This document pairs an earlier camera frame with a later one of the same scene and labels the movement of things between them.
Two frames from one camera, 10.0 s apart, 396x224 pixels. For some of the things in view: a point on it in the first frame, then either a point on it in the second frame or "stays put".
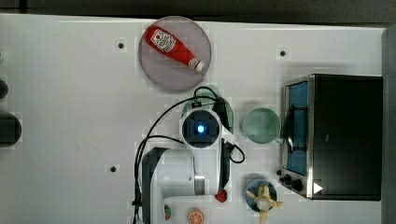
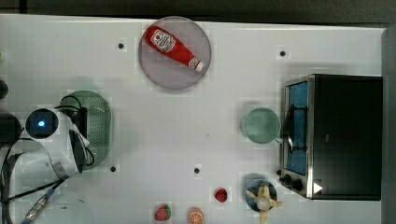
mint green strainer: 205,97 → 99,124
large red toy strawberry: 167,212 stays put
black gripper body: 219,107 → 79,119
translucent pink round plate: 165,71 stays put
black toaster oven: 332,136 stays put
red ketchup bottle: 172,46 stays put
